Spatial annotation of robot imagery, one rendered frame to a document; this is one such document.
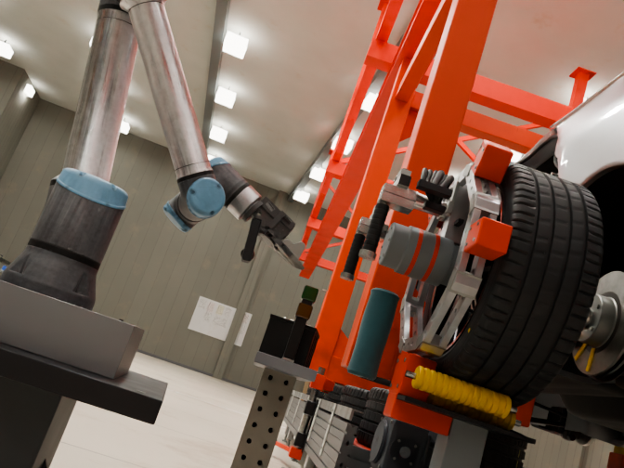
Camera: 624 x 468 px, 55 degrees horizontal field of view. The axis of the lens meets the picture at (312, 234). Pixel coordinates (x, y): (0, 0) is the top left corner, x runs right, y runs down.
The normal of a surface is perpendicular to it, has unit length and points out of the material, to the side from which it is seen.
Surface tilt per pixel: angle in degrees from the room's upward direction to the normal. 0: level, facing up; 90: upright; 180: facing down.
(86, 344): 90
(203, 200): 94
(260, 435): 90
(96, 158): 88
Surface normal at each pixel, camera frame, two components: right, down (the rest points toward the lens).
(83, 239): 0.62, 0.00
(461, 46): 0.10, -0.23
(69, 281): 0.71, -0.29
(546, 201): 0.22, -0.63
